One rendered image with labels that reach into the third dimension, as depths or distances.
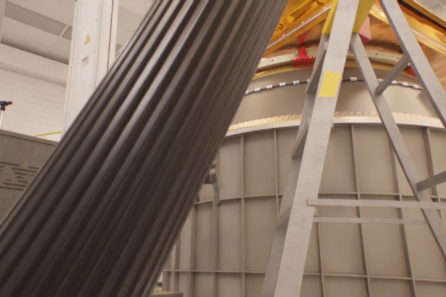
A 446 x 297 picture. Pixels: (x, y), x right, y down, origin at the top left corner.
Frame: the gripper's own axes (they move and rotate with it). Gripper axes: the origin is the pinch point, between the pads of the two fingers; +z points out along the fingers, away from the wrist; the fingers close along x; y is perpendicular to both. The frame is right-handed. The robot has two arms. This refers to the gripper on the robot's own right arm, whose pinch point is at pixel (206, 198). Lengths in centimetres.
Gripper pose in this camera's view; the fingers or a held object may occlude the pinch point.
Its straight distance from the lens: 197.8
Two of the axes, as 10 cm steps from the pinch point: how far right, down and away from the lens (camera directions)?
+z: 1.4, 9.8, 1.2
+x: 7.8, -0.4, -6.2
